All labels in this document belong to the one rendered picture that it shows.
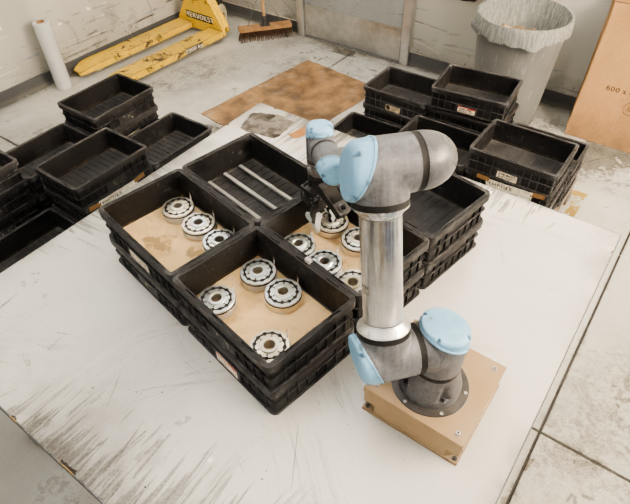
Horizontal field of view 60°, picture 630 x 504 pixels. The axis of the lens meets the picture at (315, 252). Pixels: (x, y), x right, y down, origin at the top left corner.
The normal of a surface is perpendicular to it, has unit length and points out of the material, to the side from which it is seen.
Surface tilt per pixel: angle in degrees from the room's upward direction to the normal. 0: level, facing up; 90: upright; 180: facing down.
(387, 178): 69
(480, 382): 2
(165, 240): 0
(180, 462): 0
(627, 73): 77
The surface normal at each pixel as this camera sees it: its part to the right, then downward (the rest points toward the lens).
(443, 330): 0.15, -0.73
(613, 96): -0.56, 0.40
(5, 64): 0.81, 0.40
